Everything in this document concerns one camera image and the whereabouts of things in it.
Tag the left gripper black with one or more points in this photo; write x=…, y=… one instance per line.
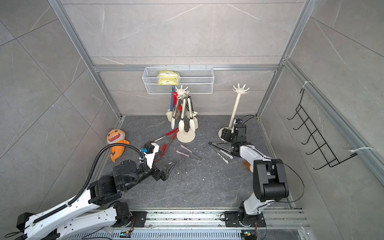
x=161, y=174

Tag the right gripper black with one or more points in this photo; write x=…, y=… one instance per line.
x=226, y=134

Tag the cream utensil stand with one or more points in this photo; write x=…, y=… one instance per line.
x=240, y=91
x=190, y=136

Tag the wide cream handle tongs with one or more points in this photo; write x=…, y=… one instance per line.
x=193, y=119

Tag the blue handle cream tongs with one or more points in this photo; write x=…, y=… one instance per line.
x=170, y=113

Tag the red handle steel tongs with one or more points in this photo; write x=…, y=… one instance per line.
x=178, y=105
x=166, y=135

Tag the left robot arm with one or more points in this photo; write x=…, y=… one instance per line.
x=97, y=204

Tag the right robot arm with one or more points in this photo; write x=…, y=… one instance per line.
x=270, y=184

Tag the red silicone tip tongs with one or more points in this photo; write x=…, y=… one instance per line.
x=162, y=150

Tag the black tip steel tongs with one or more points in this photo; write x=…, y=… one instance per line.
x=224, y=147

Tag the pink tip small tongs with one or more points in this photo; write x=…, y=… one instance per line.
x=188, y=153

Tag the brown white small toy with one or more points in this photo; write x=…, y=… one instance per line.
x=248, y=166

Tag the yellow packet in basket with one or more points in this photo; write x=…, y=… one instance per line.
x=168, y=78

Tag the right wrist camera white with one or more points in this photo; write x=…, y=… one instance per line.
x=238, y=121

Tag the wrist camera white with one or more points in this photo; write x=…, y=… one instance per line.
x=150, y=149
x=238, y=121

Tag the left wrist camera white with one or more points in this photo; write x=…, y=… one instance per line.
x=150, y=149

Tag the white wire mesh basket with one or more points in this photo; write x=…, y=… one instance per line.
x=196, y=80

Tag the black wall hook rack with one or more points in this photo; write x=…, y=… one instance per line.
x=315, y=136

